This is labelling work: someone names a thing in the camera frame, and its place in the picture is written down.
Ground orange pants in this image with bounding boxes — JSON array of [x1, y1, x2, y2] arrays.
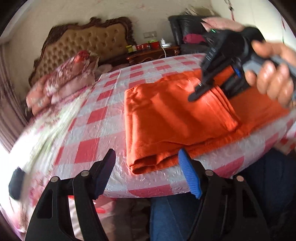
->
[[125, 70, 288, 174]]

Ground right hand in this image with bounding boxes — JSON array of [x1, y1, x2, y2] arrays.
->
[[245, 41, 295, 109]]

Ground pink floral pillow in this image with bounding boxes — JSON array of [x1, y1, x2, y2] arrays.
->
[[201, 16, 245, 32]]

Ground magenta cushion on chair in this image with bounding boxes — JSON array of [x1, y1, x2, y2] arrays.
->
[[183, 34, 206, 44]]

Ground black leather armchair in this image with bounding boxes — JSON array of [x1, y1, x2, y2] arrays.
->
[[168, 15, 208, 55]]

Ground floral bed sheet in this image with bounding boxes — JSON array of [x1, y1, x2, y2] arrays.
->
[[1, 87, 92, 237]]

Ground red cup on nightstand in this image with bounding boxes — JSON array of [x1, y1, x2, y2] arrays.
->
[[149, 40, 160, 50]]

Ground pink checkered table cloth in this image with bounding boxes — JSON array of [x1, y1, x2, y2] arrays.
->
[[23, 52, 296, 198]]

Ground person's blue jeans legs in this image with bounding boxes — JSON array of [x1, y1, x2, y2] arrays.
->
[[149, 149, 295, 240]]

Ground black device on bed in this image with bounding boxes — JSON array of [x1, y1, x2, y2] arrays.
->
[[9, 167, 26, 200]]

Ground dark wooden nightstand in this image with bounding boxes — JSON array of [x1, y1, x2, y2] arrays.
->
[[126, 46, 180, 65]]

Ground pink curtain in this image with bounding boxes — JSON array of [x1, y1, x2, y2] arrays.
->
[[1, 44, 28, 152]]

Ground tufted wooden headboard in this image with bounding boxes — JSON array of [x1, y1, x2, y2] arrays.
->
[[29, 16, 137, 86]]

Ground folded floral quilt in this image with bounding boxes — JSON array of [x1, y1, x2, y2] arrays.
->
[[26, 50, 99, 116]]

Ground white charging cable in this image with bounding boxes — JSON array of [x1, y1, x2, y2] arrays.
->
[[159, 38, 168, 58]]

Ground wall power socket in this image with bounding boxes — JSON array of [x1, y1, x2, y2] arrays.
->
[[143, 31, 157, 39]]

